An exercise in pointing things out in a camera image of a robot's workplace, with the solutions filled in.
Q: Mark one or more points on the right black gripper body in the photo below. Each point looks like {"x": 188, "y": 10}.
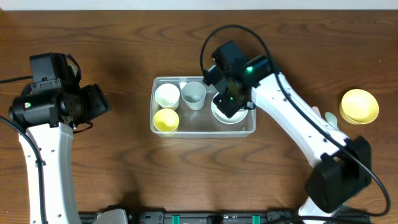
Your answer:
{"x": 228, "y": 106}

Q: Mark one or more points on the white plastic bowl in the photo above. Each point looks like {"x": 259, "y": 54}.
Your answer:
{"x": 239, "y": 116}

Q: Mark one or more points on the yellow plastic cup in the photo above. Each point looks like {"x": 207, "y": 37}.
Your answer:
{"x": 166, "y": 120}

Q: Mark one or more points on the light green plastic spoon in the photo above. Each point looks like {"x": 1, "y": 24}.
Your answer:
{"x": 332, "y": 120}

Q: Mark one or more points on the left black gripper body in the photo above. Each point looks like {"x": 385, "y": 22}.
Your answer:
{"x": 96, "y": 101}

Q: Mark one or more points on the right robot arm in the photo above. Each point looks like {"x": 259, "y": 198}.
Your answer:
{"x": 340, "y": 165}

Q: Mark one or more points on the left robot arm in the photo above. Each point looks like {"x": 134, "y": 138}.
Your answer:
{"x": 46, "y": 116}

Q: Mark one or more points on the grey plastic cup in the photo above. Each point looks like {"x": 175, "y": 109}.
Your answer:
{"x": 194, "y": 93}

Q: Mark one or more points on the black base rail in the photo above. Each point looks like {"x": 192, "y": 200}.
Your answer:
{"x": 281, "y": 216}

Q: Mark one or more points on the yellow plastic bowl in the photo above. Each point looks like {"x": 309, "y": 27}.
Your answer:
{"x": 358, "y": 106}

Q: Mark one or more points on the white plastic cup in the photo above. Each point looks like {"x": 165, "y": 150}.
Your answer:
{"x": 167, "y": 96}

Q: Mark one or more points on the clear plastic container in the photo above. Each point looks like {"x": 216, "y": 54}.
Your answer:
{"x": 201, "y": 123}

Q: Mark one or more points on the pink plastic fork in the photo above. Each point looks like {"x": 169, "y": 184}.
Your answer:
{"x": 316, "y": 109}

